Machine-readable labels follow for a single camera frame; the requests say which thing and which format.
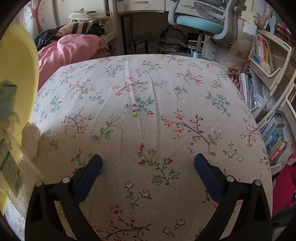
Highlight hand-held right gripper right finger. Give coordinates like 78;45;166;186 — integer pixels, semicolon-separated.
194;153;273;241

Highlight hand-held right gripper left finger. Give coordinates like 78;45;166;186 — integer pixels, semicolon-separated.
25;154;103;241

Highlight blue green milk carton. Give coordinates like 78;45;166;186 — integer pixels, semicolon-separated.
0;80;18;116

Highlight yellow bin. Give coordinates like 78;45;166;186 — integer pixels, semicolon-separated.
0;24;40;209

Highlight clear plastic wrapper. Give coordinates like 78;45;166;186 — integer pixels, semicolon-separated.
0;130;44;204

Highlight stack of colourful books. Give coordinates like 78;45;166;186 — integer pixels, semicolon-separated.
259;111;288;166

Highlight red bag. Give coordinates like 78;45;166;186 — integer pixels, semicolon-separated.
272;163;296;218

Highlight floral cloth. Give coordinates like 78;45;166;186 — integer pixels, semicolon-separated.
5;54;273;241

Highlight pile of paper booklets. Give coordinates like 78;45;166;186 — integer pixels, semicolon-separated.
239;72;266;109

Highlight white tote bag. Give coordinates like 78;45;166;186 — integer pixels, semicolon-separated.
223;35;252;70

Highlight pink blanket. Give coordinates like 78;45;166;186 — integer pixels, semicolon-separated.
37;34;109;91

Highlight black bags under desk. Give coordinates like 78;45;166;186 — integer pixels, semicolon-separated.
132;32;195;55

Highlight row of thin books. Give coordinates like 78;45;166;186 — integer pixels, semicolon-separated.
254;35;274;70

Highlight black plastic bag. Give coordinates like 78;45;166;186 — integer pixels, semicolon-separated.
34;29;63;50

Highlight striped pillow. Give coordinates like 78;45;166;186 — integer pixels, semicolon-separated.
58;22;107;37

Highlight white bookshelf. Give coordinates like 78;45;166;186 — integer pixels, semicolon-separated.
248;28;296;123

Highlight blue grey desk chair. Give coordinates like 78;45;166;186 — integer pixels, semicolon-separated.
168;0;241;58

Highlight cream canvas bag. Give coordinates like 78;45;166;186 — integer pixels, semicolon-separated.
69;9;110;24

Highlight white wardrobe tree decal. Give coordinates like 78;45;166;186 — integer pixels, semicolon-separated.
22;0;70;33

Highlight row of tall books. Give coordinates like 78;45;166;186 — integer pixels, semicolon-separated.
258;2;287;37

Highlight white desk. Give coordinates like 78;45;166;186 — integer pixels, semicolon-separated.
114;0;223;62

